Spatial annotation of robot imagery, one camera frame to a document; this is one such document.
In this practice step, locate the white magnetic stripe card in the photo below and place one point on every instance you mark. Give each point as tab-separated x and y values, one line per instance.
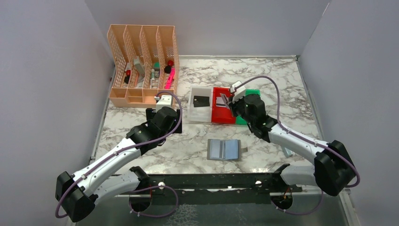
226	101

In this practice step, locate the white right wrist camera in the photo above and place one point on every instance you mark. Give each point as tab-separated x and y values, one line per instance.
237	91

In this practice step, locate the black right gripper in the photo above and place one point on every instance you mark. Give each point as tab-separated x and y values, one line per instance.
232	106

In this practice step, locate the red black stamp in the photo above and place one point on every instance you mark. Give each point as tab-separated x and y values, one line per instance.
168	67

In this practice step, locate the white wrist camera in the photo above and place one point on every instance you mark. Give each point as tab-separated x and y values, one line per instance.
164	101
237	91

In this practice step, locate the peach plastic desk organizer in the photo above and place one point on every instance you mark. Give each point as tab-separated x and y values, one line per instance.
146	61

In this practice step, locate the black card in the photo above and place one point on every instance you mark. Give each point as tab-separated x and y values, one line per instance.
201	101

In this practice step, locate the grey metal card holder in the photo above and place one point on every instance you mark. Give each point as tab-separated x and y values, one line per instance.
225	150

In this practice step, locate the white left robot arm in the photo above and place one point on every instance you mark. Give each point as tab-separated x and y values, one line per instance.
78	193

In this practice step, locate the grey box in organizer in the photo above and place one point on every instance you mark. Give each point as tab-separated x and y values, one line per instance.
139	66

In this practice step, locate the pink highlighter pen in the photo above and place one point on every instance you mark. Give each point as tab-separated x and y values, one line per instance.
170	78

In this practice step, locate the white plastic bin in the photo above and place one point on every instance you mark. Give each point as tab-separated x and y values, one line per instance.
199	114

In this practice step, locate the black mounting rail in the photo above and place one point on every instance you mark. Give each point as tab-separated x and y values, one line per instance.
203	189

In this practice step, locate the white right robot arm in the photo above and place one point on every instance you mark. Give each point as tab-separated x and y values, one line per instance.
332	168

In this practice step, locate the red plastic bin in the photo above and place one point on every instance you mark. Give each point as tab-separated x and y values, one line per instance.
221	114

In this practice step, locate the green capped bottle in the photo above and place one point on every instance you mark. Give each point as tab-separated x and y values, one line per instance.
156	68

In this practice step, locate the green plastic bin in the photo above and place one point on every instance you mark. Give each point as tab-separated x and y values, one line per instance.
239	120

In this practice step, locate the white striped card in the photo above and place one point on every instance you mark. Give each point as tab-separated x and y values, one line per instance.
219	102

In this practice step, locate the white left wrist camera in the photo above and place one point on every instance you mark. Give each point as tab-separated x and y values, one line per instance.
164	101

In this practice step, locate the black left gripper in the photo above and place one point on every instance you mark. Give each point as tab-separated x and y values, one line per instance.
149	113

